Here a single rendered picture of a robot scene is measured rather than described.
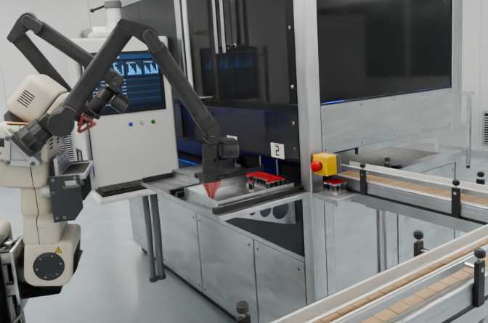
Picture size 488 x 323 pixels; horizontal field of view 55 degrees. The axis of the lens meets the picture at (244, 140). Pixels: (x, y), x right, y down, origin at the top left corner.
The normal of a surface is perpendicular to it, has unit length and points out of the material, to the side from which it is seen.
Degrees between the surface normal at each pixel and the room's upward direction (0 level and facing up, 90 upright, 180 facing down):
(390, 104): 90
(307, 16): 90
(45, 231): 90
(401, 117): 90
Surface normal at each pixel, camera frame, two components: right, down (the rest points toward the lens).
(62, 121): 0.30, 0.25
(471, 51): -0.83, 0.14
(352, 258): 0.56, 0.10
